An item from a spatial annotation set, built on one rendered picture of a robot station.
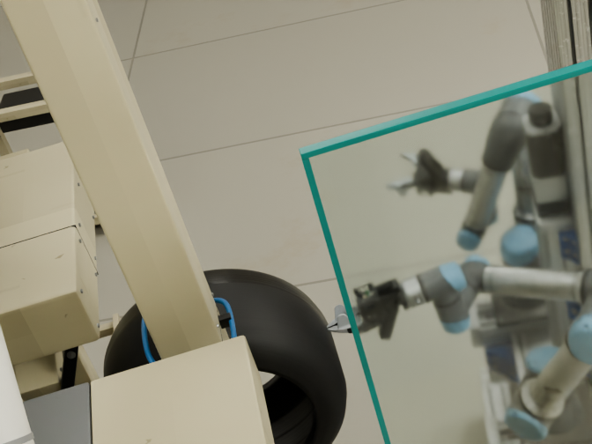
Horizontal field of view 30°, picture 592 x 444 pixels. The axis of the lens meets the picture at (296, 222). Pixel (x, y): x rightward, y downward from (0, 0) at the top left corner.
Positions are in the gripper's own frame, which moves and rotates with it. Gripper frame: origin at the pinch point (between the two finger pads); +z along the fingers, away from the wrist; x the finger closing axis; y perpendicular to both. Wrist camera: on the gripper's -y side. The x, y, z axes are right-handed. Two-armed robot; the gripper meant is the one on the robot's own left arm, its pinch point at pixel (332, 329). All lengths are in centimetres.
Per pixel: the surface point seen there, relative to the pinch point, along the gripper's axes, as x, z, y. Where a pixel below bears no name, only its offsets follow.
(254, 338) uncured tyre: 15.7, 15.6, 21.3
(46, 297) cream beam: 23, 48, 60
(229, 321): 31, 15, 43
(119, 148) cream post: 37, 16, 95
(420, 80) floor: -297, -67, -137
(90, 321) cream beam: 24, 43, 50
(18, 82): -277, 116, -38
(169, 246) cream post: 37, 17, 71
